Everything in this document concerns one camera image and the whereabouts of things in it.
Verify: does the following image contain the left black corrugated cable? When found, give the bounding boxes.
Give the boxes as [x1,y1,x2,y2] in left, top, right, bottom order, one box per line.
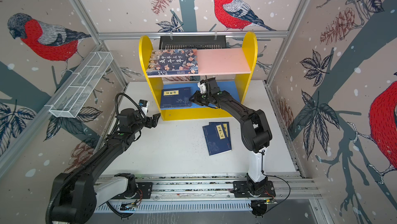
[45,92,148,224]

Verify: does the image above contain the black slotted vent panel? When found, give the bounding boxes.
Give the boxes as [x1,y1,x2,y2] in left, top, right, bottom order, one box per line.
[159,36,226,50]

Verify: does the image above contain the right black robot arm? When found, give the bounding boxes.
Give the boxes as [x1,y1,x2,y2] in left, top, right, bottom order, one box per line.
[189,78,273,197]

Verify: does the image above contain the black round connector underneath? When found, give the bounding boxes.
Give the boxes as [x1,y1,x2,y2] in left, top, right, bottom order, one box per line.
[250,200,267,217]

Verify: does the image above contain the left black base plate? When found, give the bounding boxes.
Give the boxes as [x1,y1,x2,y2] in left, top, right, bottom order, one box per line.
[112,182,153,200]

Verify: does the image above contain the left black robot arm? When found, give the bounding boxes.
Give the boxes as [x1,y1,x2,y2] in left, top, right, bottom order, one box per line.
[45,108,161,224]

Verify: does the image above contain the right thin black cable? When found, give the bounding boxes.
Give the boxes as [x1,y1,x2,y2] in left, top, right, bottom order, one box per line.
[260,149,292,214]

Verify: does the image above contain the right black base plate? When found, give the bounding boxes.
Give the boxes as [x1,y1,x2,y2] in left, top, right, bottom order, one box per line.
[230,180,276,198]

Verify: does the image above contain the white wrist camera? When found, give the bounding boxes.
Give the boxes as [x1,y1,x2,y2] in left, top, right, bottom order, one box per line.
[197,80,208,94]
[139,99,150,117]

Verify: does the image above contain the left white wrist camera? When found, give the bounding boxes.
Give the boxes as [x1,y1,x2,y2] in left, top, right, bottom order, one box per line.
[139,99,150,117]

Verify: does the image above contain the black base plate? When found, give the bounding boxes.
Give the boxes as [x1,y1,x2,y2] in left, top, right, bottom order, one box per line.
[230,180,276,198]
[112,182,153,200]

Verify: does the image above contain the yellow shelf with coloured boards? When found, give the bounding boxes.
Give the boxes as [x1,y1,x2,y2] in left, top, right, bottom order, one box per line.
[139,32,258,121]

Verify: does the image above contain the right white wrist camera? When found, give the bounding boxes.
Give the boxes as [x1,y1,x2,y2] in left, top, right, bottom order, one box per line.
[197,80,208,94]

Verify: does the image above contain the white wire mesh basket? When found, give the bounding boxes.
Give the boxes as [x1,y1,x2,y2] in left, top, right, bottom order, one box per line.
[49,51,113,118]

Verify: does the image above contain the illustrated colourful cover book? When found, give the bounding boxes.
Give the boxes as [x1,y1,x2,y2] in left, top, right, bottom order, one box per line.
[146,49,199,76]

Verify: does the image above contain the navy blue book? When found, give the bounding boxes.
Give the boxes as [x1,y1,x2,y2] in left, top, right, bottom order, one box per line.
[160,87,192,109]
[209,122,229,137]
[203,124,232,156]

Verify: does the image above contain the small green circuit board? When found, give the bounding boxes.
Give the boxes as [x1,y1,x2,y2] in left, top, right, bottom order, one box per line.
[120,202,140,211]

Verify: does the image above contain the aluminium mounting rail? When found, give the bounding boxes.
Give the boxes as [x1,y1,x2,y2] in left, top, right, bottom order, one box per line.
[92,174,323,200]

